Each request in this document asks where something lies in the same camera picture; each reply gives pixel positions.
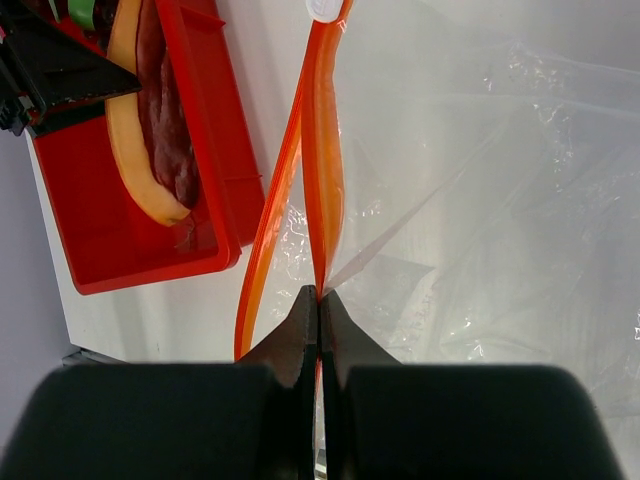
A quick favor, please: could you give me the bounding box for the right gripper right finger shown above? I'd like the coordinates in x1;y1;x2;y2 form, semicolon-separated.
319;294;623;479

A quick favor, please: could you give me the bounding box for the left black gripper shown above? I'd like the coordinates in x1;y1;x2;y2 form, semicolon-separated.
1;19;141;138

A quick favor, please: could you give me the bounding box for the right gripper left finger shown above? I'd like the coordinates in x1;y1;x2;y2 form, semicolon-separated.
1;286;318;479

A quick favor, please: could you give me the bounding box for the clear orange zip top bag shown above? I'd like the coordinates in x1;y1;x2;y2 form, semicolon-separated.
235;1;639;428

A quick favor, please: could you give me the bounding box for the pink dragon fruit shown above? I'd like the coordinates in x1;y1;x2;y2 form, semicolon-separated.
48;0;96;30

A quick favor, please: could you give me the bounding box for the red plastic tray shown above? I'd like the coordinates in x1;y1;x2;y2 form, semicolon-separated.
33;1;264;295

